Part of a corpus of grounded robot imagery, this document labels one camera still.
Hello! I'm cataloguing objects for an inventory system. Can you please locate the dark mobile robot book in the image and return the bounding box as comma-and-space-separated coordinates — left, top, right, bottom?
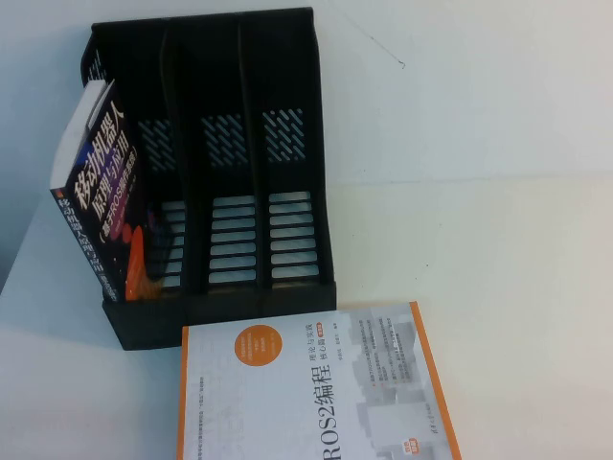
49, 79, 150, 305

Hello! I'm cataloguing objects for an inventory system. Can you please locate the black plastic book stand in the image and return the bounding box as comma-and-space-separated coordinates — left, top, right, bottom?
80, 5, 339, 352

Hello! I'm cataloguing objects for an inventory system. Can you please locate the white orange ROS2 book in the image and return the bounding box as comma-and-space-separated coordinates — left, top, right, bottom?
175, 300, 465, 460

